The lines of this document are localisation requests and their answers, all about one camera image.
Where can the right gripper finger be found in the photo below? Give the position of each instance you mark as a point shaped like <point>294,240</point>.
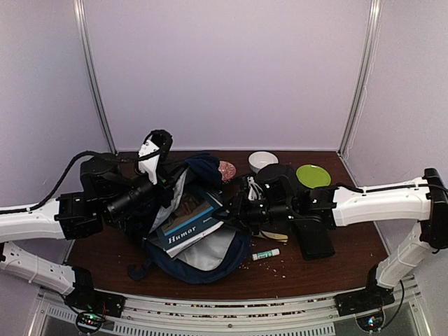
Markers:
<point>222,213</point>
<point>233,223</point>

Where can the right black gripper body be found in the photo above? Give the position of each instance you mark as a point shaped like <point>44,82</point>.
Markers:
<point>251,217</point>

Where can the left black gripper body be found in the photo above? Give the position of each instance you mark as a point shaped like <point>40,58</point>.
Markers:
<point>166,182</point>

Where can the blue Humor book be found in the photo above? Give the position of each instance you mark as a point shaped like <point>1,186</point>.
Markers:
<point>190,222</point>

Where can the navy blue backpack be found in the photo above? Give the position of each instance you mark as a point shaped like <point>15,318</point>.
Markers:
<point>208,260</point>

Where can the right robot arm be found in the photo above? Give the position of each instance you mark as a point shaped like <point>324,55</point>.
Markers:
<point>275,194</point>

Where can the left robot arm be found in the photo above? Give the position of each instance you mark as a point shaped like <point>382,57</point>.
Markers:
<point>134,205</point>

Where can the yellow highlighter pen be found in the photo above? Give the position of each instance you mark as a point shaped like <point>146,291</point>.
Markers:
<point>282,238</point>

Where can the red patterned small bowl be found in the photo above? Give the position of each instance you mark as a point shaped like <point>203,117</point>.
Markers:
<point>228,171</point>

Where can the white green glue stick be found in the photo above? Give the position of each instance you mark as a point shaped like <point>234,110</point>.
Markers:
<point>265,254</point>

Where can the white ceramic bowl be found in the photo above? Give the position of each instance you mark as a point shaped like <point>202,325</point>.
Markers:
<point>261,159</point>

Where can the black pencil case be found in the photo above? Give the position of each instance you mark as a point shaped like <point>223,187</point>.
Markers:
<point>313,239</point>

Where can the green plate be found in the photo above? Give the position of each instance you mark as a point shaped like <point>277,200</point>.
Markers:
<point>312,176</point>

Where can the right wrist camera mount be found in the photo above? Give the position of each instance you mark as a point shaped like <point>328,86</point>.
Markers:
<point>251,190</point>

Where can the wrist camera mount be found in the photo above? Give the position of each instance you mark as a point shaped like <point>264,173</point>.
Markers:
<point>153,151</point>
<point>251,190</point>

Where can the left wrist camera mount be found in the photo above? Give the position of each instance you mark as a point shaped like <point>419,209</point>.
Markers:
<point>153,151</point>

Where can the front aluminium rail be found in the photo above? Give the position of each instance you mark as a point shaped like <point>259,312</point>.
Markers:
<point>304,315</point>

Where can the left aluminium frame post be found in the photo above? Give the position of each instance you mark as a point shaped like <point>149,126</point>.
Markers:
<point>81,21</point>

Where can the aluminium frame post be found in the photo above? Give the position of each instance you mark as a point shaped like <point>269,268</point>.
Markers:
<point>81,21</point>
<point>366,60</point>

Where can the right aluminium frame post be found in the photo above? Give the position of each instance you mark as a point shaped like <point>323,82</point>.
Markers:
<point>366,60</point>

